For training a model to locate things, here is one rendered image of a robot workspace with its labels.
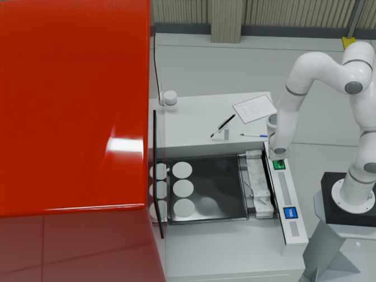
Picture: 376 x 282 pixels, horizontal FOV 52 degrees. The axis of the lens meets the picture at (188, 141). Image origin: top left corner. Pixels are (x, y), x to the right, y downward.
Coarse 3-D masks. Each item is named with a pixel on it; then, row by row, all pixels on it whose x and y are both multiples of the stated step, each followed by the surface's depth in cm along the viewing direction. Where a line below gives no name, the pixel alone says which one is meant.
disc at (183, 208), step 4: (180, 200) 183; (184, 200) 183; (188, 200) 183; (176, 204) 182; (180, 204) 182; (184, 204) 182; (188, 204) 182; (192, 204) 182; (176, 208) 181; (180, 208) 181; (184, 208) 181; (188, 208) 181; (192, 208) 181; (176, 212) 180; (180, 212) 180; (184, 212) 179; (188, 212) 179; (192, 212) 179; (180, 216) 178; (184, 216) 178; (188, 216) 178
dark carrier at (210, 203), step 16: (176, 160) 198; (192, 160) 198; (208, 160) 197; (224, 160) 197; (192, 176) 192; (208, 176) 191; (224, 176) 191; (192, 192) 186; (208, 192) 186; (224, 192) 185; (240, 192) 185; (208, 208) 180; (224, 208) 180; (240, 208) 180
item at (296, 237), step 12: (288, 168) 185; (276, 180) 181; (288, 180) 181; (276, 192) 177; (288, 192) 177; (288, 204) 174; (300, 216) 169; (288, 228) 166; (300, 228) 166; (288, 240) 163; (300, 240) 163; (288, 252) 169; (300, 252) 170
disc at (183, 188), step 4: (180, 180) 190; (184, 180) 190; (176, 184) 189; (180, 184) 189; (184, 184) 189; (188, 184) 189; (176, 188) 188; (180, 188) 188; (184, 188) 188; (188, 188) 187; (192, 188) 187; (176, 192) 186; (180, 192) 186; (184, 192) 186; (188, 192) 186; (180, 196) 185; (184, 196) 185
